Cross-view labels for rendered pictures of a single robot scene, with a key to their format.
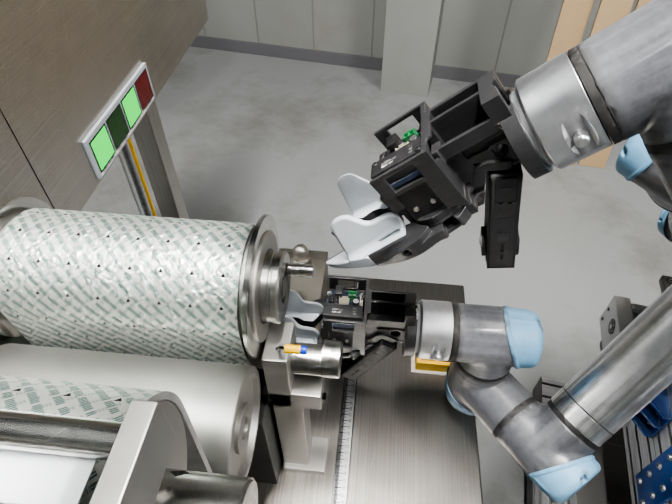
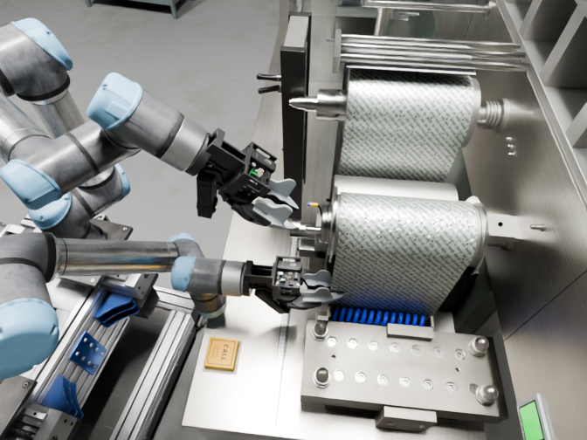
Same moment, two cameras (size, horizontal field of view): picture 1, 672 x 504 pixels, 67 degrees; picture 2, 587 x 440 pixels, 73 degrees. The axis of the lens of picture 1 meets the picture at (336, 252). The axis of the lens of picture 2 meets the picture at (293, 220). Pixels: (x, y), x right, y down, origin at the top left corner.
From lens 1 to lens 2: 0.81 m
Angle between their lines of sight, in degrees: 80
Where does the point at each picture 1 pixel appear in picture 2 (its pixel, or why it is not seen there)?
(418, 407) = (242, 317)
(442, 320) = (231, 265)
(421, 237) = not seen: hidden behind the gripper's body
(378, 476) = not seen: hidden behind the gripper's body
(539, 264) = not seen: outside the picture
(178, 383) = (362, 189)
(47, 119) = (554, 349)
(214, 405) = (343, 182)
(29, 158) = (537, 315)
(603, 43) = (170, 112)
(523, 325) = (184, 262)
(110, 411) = (355, 90)
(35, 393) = (380, 97)
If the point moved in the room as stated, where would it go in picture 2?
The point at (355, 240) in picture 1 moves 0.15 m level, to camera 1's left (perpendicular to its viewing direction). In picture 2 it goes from (283, 187) to (369, 187)
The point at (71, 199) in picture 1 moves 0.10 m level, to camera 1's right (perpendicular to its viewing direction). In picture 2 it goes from (514, 357) to (457, 357)
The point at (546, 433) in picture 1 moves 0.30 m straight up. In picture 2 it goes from (187, 248) to (151, 158)
